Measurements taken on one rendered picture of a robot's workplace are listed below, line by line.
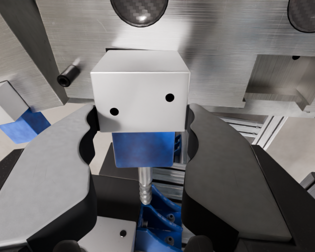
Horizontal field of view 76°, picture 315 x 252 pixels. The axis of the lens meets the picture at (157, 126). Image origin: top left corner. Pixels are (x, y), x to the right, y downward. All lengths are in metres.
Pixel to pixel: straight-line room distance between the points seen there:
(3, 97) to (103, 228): 0.20
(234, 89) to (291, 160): 1.59
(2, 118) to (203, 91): 0.21
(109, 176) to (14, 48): 0.26
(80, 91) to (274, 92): 0.17
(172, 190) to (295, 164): 1.38
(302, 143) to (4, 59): 1.59
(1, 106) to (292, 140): 1.53
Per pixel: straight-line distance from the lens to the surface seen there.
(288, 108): 0.32
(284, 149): 1.64
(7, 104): 0.27
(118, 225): 0.32
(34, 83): 0.26
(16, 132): 0.30
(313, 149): 1.72
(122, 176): 0.40
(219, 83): 0.17
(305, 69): 0.22
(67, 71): 0.17
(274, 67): 0.20
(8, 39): 0.25
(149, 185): 0.18
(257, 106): 0.30
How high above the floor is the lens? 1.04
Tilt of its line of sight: 50 degrees down
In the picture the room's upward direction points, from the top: 171 degrees counter-clockwise
